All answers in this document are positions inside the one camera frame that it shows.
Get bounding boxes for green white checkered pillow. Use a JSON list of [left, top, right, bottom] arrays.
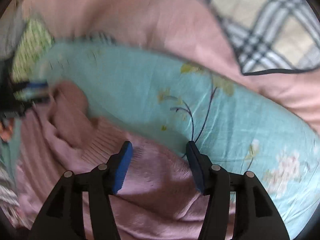
[[11, 18, 54, 100]]

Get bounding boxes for person's left hand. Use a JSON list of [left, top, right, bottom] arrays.
[[0, 118, 15, 142]]

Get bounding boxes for pink knitted sweater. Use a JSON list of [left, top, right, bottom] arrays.
[[16, 81, 209, 239]]

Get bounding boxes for teal floral bed sheet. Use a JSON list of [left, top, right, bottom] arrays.
[[0, 41, 320, 235]]

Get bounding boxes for pink quilt with plaid hearts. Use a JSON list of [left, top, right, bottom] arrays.
[[22, 0, 319, 131]]

